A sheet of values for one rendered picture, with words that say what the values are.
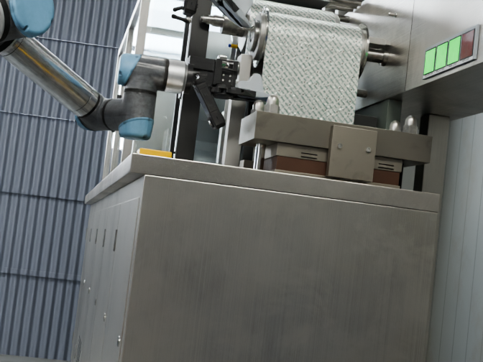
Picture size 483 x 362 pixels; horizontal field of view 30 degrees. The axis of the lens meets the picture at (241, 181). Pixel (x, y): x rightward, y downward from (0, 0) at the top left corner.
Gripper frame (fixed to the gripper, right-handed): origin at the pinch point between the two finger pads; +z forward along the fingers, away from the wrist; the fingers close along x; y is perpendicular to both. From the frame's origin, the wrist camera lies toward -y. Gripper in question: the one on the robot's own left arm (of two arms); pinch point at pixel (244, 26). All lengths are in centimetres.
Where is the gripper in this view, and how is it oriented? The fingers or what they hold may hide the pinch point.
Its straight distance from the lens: 219.4
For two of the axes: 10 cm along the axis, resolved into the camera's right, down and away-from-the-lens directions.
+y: 7.1, -6.8, 1.9
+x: -2.1, 0.5, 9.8
